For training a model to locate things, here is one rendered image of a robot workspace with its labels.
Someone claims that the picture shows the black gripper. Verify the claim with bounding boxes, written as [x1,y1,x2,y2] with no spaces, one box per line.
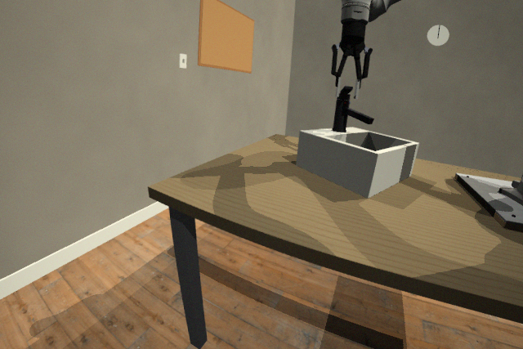
[331,21,373,99]

